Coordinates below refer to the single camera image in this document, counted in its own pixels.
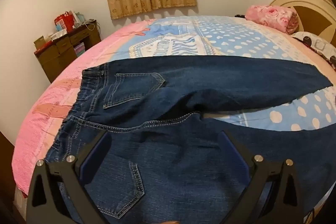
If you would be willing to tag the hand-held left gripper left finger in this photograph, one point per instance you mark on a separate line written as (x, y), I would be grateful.
(101, 146)

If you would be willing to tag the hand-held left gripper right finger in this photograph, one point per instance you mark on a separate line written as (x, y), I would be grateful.
(229, 146)

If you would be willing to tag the dark blue denim jeans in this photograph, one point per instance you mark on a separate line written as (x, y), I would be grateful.
(170, 98)

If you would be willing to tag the dark wooden desk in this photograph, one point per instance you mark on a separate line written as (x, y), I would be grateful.
(60, 58)

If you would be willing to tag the pink striped box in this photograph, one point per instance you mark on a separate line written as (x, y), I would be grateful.
(79, 49)

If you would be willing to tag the pink and blue printed bedsheet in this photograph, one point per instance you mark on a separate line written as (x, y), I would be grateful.
(223, 40)

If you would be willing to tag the brown cardboard box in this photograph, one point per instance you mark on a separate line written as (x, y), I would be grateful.
(42, 42)

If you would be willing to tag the white and blue paper bag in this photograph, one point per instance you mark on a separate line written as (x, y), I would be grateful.
(78, 18)

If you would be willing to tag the red gift bag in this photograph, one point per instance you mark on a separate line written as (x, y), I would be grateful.
(64, 21)

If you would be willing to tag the small black object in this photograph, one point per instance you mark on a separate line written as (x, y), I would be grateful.
(239, 16)

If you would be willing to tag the white patterned pillow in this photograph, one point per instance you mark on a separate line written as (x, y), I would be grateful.
(315, 43)

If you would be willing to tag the pink floral folded blanket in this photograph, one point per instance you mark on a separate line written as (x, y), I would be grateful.
(270, 16)

